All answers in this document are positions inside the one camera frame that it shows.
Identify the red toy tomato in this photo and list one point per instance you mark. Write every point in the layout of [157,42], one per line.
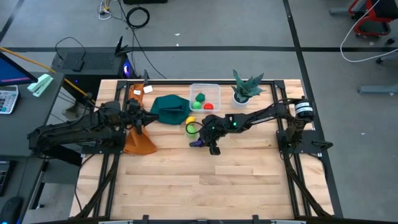
[208,106]

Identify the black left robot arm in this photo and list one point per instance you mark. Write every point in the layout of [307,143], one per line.
[77,130]

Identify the light green ribbed toy melon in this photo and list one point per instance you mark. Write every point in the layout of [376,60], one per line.
[191,130]

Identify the yellow pole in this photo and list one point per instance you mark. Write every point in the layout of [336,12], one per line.
[40,65]

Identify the black desk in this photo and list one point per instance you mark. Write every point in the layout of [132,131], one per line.
[18,124]

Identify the black computer tower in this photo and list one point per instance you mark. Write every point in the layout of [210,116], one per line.
[93,63]

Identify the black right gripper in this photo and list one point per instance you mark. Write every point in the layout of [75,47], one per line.
[214,127]

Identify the succulent plant in white pot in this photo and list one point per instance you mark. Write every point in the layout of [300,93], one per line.
[245,88]

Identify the dark green toy pepper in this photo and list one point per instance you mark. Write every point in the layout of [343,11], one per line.
[200,97]

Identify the black keyboard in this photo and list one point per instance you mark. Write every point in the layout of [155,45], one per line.
[3,177]

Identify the mint green stapler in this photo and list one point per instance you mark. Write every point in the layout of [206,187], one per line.
[40,84]

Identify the orange cloth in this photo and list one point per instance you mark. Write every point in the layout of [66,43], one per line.
[140,144]

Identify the white calculator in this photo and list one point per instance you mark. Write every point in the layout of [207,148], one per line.
[7,99]

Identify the clear plastic tupperware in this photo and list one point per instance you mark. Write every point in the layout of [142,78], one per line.
[214,90]

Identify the black computer mouse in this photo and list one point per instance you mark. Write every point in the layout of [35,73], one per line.
[11,210]

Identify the black aluminium table frame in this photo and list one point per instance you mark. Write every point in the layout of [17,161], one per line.
[174,82]

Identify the grey chair leg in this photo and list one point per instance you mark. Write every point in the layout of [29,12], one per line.
[377,89]

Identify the dark green cloth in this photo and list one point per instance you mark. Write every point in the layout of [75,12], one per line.
[171,109]

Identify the silver aluminium bracket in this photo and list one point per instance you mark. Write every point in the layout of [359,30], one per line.
[115,222]
[289,222]

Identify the white cloth tag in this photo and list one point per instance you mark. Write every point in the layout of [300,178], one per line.
[148,89]
[137,92]

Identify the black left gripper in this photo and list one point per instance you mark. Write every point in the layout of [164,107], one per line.
[133,115]

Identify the yellow toy lemon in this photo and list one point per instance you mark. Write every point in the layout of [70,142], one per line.
[190,120]

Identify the purple toy eggplant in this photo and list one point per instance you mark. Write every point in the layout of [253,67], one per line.
[196,143]

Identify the red and black cart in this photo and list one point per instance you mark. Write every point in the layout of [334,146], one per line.
[373,18]

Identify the computer monitor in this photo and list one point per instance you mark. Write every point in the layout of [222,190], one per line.
[12,73]

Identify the black wifi antenna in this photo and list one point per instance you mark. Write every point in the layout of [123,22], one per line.
[119,48]

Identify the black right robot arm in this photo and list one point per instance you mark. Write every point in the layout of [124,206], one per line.
[264,116]

